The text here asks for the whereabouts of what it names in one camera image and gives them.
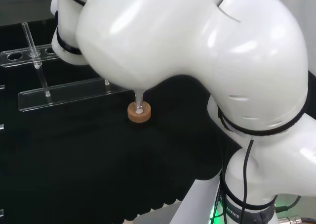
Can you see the pale board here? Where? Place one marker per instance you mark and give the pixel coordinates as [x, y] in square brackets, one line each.
[187, 209]

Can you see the clear weighing funnel with NaCl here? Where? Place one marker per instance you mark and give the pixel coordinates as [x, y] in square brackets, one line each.
[139, 95]

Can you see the black bench cloth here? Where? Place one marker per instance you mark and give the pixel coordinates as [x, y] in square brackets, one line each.
[86, 147]

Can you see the clear acrylic funnel stand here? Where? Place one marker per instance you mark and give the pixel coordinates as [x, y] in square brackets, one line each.
[74, 93]

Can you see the clear round-bottom flask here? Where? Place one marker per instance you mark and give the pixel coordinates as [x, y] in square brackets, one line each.
[139, 109]

